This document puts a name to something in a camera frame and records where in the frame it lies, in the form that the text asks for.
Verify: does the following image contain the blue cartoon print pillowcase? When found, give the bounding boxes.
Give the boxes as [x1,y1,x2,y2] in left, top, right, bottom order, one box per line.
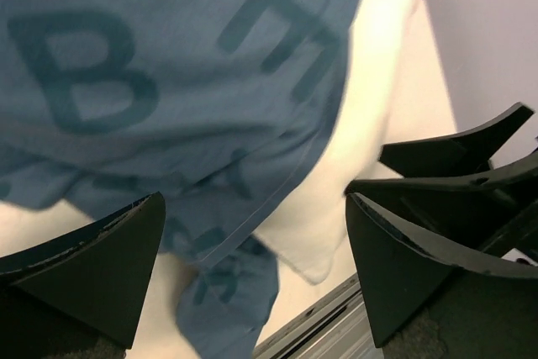
[1,0,360,358]

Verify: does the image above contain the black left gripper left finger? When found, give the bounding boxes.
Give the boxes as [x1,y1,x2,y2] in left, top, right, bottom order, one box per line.
[1,193,165,349]

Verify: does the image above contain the white pillow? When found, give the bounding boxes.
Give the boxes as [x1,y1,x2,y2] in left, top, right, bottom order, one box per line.
[1,0,451,358]

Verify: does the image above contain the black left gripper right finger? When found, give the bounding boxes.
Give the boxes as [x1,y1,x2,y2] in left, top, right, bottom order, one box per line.
[345,194,537,349]

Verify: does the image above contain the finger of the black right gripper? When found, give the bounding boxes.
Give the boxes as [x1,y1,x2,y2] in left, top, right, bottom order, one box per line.
[379,103,535,177]
[346,153,537,248]

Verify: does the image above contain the aluminium front frame rail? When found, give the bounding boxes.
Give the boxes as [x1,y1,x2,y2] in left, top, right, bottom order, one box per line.
[253,275,383,359]

